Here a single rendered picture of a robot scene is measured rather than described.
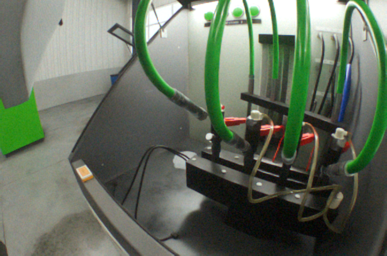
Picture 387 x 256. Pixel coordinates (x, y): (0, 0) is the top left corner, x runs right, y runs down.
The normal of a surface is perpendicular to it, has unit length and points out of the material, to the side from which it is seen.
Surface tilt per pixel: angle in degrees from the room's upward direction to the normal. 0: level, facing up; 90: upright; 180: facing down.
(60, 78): 90
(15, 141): 90
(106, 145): 90
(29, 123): 90
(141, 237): 0
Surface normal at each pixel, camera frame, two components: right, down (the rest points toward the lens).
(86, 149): 0.79, 0.18
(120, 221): -0.01, -0.95
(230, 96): -0.62, 0.25
